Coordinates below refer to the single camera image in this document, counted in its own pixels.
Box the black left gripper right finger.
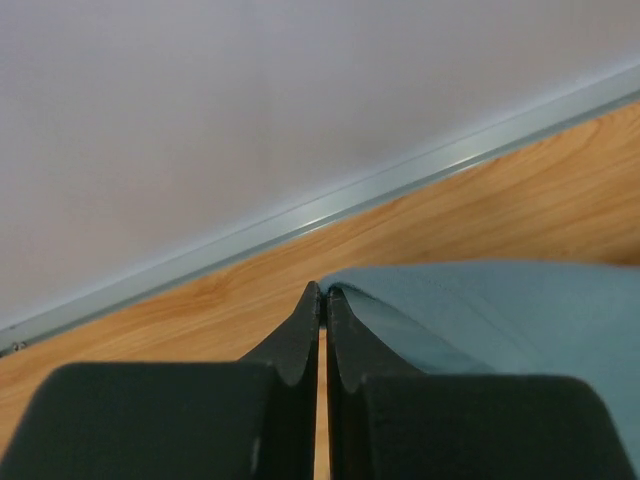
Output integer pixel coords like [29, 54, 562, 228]
[326, 289, 633, 479]

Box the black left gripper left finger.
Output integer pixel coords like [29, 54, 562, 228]
[1, 283, 320, 479]

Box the blue grey t shirt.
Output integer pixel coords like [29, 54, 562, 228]
[320, 261, 639, 463]

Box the aluminium back rail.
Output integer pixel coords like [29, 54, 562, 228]
[1, 66, 639, 356]

